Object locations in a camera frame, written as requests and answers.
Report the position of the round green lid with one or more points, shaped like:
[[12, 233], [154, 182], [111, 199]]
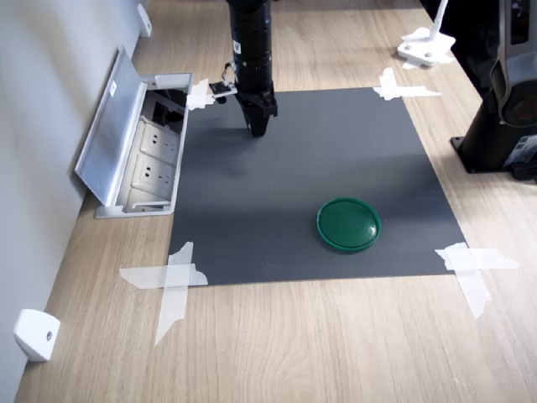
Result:
[[348, 224]]

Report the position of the white tape strip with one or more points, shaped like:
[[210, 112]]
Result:
[[198, 95], [415, 92], [495, 258], [142, 277], [388, 82], [476, 294], [172, 310]]

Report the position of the dark grey mat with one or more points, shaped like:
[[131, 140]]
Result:
[[302, 189]]

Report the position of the white power socket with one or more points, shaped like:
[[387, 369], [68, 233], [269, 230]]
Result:
[[157, 140], [152, 172]]

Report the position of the black plug with blue label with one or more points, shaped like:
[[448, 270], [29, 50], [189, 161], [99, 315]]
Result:
[[522, 157]]

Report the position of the small white camera box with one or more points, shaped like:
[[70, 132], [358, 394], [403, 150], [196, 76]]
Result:
[[223, 89]]

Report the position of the white partition bracket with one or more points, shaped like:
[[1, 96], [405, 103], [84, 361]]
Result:
[[144, 21]]

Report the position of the white taped table bracket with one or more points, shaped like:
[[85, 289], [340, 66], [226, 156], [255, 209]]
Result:
[[423, 48]]

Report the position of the white corner bracket with screw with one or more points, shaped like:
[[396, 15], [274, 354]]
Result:
[[35, 336]]

